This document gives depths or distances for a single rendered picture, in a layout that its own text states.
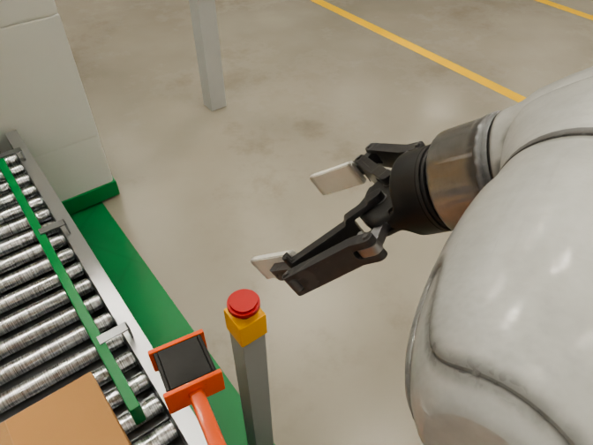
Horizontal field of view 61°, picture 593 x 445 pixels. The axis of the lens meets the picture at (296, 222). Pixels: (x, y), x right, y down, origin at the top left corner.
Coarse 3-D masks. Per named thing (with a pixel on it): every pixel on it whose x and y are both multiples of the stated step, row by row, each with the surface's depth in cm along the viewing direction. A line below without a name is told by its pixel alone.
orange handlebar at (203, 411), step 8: (192, 392) 71; (200, 392) 71; (192, 400) 70; (200, 400) 70; (200, 408) 69; (208, 408) 69; (200, 416) 68; (208, 416) 68; (200, 424) 68; (208, 424) 68; (216, 424) 68; (208, 432) 67; (216, 432) 67; (208, 440) 66; (216, 440) 66; (224, 440) 66
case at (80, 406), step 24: (72, 384) 101; (96, 384) 101; (48, 408) 97; (72, 408) 97; (96, 408) 97; (0, 432) 94; (24, 432) 94; (48, 432) 94; (72, 432) 94; (96, 432) 94; (120, 432) 94
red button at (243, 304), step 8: (232, 296) 105; (240, 296) 105; (248, 296) 105; (256, 296) 105; (232, 304) 104; (240, 304) 104; (248, 304) 104; (256, 304) 104; (232, 312) 103; (240, 312) 103; (248, 312) 103; (256, 312) 104
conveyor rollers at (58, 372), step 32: (0, 192) 208; (32, 192) 207; (0, 256) 184; (32, 256) 182; (64, 256) 180; (0, 288) 171; (32, 288) 169; (0, 320) 160; (32, 320) 164; (64, 320) 161; (96, 320) 160; (0, 352) 152; (32, 352) 151; (96, 352) 152; (128, 352) 151; (0, 384) 147; (32, 384) 144; (128, 416) 137
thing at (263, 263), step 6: (282, 252) 49; (288, 252) 48; (294, 252) 48; (252, 258) 53; (258, 258) 52; (264, 258) 51; (270, 258) 50; (276, 258) 50; (252, 264) 53; (258, 264) 53; (264, 264) 52; (270, 264) 51; (264, 270) 53; (270, 276) 53
